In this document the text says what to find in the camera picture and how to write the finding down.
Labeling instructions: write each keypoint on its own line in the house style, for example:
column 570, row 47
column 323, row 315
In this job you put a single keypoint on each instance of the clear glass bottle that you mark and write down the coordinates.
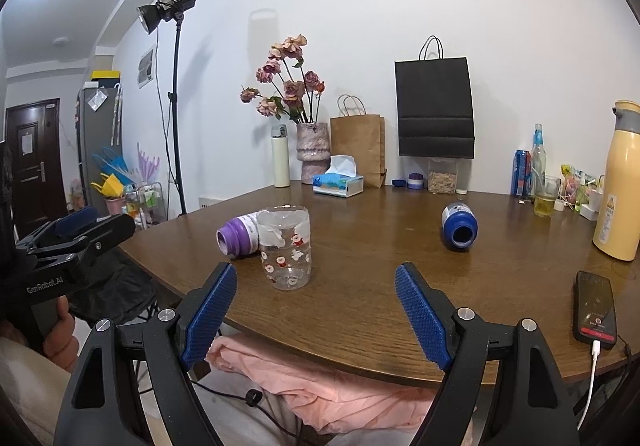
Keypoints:
column 538, row 160

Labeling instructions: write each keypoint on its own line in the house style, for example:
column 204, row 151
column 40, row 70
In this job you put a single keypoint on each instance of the dried pink flowers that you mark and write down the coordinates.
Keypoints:
column 290, row 90

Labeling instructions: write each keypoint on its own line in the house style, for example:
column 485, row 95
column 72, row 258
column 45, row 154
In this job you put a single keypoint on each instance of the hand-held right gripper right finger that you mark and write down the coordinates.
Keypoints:
column 420, row 316

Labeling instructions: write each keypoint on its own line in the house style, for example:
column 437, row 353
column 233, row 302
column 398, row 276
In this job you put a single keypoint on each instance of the yellow thermos jug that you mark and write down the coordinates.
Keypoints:
column 620, row 186

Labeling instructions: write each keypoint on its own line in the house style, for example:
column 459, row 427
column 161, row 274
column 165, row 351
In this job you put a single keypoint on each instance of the white thermos bottle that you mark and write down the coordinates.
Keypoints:
column 281, row 160

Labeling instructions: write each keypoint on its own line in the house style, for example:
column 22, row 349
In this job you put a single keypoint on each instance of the glass with yellow drink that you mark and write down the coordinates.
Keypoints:
column 546, row 203

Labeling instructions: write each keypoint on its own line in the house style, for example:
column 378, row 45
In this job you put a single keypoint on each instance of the blue drink can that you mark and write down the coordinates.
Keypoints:
column 520, row 173

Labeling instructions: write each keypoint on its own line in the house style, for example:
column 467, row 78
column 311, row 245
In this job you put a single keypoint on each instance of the pink textured vase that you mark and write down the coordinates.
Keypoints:
column 313, row 150

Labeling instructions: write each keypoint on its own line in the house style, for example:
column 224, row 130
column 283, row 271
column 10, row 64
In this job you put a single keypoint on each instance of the clear food container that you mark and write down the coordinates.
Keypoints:
column 442, row 178

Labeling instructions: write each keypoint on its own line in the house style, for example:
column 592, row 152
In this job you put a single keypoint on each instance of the purple and white cup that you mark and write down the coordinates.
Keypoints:
column 235, row 236

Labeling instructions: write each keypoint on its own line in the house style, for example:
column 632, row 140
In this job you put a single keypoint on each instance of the yellow box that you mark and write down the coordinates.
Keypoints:
column 106, row 78

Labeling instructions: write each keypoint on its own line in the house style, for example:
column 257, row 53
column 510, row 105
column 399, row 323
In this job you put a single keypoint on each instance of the black chair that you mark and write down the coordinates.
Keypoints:
column 117, row 286

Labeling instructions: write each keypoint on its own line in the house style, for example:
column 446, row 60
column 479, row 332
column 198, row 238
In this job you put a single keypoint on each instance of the grey refrigerator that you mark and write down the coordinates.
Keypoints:
column 97, row 130

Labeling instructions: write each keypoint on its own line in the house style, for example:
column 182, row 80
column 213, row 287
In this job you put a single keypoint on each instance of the blue and yellow baskets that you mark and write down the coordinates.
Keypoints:
column 112, row 181

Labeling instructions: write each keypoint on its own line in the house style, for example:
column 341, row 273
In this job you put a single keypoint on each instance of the clear printed glass cup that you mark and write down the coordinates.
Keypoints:
column 285, row 251

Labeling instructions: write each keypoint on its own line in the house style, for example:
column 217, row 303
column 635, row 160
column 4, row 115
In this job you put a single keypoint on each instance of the purple plastic hangers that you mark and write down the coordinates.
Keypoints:
column 148, row 163

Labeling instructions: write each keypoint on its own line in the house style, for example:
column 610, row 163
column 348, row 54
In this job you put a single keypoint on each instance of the small purple jar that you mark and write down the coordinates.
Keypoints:
column 416, row 182

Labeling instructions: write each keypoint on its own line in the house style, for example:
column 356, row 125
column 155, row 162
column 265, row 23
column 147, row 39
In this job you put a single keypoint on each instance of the black smartphone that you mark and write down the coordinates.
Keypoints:
column 595, row 306

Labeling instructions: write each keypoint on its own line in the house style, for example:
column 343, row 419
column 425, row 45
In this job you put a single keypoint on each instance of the blue tissue box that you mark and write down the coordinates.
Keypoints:
column 340, row 185

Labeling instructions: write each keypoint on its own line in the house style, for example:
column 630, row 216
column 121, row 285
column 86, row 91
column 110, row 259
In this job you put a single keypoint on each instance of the blue and white cup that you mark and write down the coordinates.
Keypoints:
column 457, row 226

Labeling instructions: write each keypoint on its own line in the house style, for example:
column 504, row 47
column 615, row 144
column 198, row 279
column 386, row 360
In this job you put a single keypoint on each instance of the pink clothing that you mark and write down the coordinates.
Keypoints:
column 350, row 396

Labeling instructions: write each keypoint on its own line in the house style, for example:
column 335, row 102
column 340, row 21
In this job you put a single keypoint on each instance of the brown paper bag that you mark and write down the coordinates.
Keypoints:
column 356, row 145

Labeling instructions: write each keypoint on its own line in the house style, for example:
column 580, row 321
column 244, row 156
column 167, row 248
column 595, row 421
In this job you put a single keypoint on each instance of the person's left hand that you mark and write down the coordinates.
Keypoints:
column 61, row 333

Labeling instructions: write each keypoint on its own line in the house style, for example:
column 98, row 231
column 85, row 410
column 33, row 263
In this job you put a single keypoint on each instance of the person's left forearm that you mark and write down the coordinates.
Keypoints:
column 25, row 386

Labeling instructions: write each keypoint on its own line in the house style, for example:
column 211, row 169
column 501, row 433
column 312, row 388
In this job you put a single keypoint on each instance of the colourful snack packets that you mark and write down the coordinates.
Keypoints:
column 575, row 183

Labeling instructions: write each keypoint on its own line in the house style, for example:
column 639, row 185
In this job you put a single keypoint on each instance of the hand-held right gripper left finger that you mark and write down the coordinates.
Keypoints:
column 212, row 316

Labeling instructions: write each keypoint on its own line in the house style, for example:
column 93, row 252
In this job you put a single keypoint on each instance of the black paper bag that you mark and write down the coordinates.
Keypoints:
column 434, row 105

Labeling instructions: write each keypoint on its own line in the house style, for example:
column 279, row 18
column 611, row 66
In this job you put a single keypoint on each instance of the dark brown door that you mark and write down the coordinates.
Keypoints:
column 35, row 165

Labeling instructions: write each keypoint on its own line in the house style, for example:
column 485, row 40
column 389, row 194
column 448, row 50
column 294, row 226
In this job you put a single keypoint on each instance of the white power adapter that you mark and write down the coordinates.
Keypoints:
column 590, row 212

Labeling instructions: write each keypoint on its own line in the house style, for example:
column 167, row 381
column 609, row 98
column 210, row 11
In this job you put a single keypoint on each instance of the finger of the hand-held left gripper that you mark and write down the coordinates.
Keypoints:
column 110, row 231
column 75, row 221

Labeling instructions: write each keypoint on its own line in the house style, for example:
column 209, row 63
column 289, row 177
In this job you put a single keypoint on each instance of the grey wall panel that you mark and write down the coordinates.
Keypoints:
column 145, row 68

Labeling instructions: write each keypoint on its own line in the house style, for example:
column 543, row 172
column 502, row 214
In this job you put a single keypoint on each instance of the black studio light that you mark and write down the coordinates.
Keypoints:
column 172, row 0

